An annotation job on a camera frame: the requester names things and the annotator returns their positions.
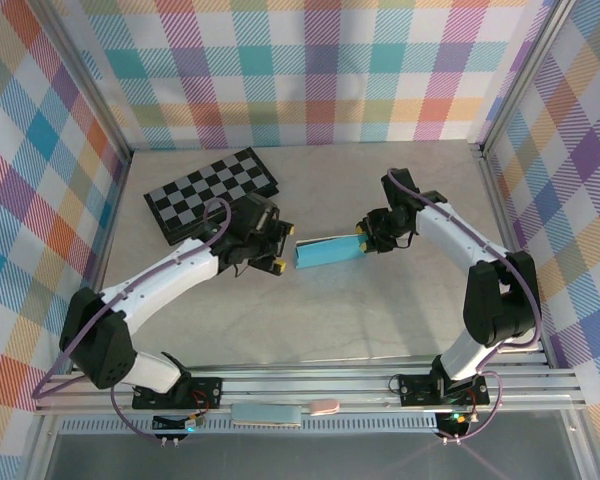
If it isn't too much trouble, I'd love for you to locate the blue grey sponge pad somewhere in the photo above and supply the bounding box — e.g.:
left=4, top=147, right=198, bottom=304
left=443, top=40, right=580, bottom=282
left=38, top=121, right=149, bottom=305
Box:
left=231, top=403, right=303, bottom=429

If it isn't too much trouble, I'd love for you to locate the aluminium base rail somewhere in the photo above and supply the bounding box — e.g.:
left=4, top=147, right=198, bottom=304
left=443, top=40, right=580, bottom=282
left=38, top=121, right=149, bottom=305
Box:
left=33, top=367, right=586, bottom=416

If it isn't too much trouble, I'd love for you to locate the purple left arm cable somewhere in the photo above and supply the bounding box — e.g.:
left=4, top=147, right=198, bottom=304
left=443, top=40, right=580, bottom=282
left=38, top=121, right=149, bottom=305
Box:
left=32, top=197, right=232, bottom=444

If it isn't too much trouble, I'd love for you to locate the aluminium left corner post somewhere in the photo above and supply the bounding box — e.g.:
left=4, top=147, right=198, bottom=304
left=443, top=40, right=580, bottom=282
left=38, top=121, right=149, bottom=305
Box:
left=27, top=0, right=135, bottom=169

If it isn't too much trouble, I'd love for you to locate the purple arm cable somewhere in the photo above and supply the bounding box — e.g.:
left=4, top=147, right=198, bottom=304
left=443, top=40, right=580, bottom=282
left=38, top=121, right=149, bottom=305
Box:
left=385, top=167, right=542, bottom=444
left=32, top=197, right=232, bottom=444

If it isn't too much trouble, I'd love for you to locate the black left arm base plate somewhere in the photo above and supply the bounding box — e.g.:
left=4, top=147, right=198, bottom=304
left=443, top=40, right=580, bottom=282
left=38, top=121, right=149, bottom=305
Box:
left=131, top=376, right=224, bottom=411

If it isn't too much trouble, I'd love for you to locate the pink oval eraser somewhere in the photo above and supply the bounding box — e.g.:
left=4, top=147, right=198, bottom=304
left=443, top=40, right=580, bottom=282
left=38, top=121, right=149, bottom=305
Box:
left=308, top=398, right=340, bottom=416

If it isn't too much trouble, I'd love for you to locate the black grey folded chessboard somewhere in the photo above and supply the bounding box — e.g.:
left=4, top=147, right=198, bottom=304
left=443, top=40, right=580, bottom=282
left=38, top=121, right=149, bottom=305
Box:
left=143, top=146, right=281, bottom=246

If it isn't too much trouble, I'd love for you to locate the aluminium right side rail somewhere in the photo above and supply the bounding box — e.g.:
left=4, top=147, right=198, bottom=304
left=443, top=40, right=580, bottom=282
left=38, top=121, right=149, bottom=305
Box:
left=472, top=142, right=551, bottom=369

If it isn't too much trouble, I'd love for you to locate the aluminium left side rail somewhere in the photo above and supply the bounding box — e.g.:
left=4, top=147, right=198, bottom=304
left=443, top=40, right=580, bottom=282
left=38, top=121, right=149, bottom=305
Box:
left=69, top=147, right=134, bottom=374

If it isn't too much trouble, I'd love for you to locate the perforated metal cable tray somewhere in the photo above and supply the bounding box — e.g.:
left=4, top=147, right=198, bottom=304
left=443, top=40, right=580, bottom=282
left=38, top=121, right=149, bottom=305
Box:
left=59, top=413, right=440, bottom=435

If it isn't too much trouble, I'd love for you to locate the aluminium corner post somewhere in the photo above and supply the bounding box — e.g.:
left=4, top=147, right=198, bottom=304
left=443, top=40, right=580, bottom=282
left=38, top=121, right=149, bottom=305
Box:
left=27, top=0, right=135, bottom=169
left=477, top=0, right=582, bottom=157

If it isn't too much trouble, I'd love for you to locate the blue paper box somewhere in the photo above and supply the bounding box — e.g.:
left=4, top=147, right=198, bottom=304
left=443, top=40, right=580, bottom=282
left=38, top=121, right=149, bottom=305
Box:
left=293, top=231, right=369, bottom=271

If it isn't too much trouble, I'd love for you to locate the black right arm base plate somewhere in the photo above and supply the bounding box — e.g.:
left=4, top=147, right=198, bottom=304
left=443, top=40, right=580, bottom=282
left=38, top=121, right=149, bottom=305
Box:
left=396, top=372, right=491, bottom=407

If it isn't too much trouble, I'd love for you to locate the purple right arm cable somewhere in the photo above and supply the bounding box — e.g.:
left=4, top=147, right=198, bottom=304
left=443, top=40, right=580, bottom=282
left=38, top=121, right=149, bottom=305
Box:
left=385, top=167, right=542, bottom=444

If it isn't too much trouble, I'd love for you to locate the aluminium right corner post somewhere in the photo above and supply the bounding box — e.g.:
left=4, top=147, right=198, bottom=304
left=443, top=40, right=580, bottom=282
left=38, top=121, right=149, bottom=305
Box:
left=477, top=0, right=582, bottom=157

